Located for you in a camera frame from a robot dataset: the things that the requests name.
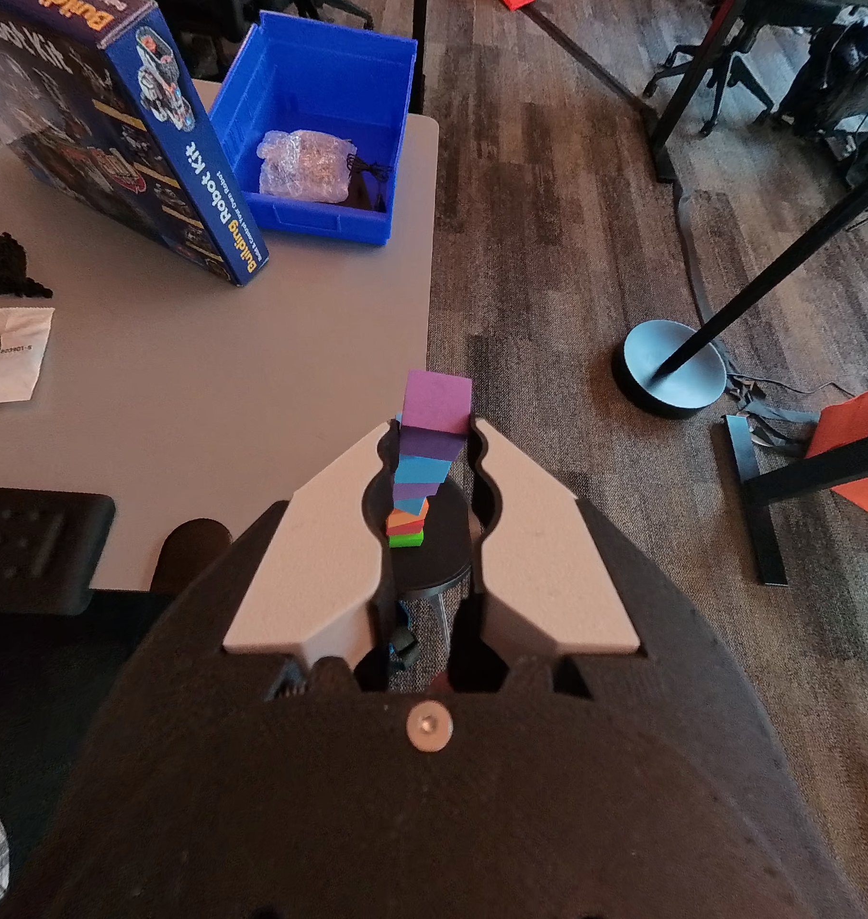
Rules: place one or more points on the blue plastic bin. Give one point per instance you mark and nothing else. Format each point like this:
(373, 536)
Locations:
(319, 79)

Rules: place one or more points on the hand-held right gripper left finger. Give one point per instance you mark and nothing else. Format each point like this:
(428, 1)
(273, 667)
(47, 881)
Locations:
(312, 574)

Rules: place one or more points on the black table foot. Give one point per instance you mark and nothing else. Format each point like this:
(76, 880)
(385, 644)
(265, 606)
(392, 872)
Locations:
(757, 517)

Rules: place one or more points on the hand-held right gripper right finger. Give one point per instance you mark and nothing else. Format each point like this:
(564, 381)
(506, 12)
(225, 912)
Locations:
(556, 574)

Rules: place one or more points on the black pole with round base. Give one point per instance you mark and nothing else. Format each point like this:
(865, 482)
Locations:
(671, 366)

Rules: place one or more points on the red foam cube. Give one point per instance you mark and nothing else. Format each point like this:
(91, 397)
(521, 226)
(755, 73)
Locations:
(407, 529)

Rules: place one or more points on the black table leg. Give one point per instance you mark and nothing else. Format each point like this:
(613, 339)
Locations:
(699, 86)

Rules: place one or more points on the green foam cube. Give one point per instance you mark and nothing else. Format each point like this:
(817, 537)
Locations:
(406, 540)

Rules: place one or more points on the dark backpack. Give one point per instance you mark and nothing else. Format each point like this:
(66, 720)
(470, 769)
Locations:
(836, 86)

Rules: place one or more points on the purple foam cube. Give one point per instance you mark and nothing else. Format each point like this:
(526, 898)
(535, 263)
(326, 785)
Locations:
(434, 444)
(437, 402)

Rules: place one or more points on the bubble wrap bundle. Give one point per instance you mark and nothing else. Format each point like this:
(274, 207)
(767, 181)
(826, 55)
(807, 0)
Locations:
(305, 169)

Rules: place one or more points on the black office chair base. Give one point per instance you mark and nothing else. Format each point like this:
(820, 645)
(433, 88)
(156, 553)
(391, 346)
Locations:
(742, 79)

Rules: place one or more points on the bright blue bag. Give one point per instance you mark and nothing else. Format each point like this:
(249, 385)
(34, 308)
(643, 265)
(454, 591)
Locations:
(404, 632)

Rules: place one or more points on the black perforated pad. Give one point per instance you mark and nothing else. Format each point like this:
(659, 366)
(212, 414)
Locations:
(39, 553)

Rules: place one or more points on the blue robot kit box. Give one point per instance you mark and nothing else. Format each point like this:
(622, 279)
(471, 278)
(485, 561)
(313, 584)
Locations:
(82, 108)

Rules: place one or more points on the blue foam cube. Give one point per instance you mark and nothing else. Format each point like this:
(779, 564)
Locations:
(414, 493)
(423, 470)

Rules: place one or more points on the orange traffic cone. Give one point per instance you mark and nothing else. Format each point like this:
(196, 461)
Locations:
(857, 431)

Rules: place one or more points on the clear plastic parts bag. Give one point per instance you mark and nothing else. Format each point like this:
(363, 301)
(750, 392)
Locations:
(18, 352)

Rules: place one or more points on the orange foam cube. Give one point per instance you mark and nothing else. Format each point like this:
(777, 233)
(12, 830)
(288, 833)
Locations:
(409, 513)

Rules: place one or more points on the black perforated building plate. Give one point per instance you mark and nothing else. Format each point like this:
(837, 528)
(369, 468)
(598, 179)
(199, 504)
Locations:
(3, 265)

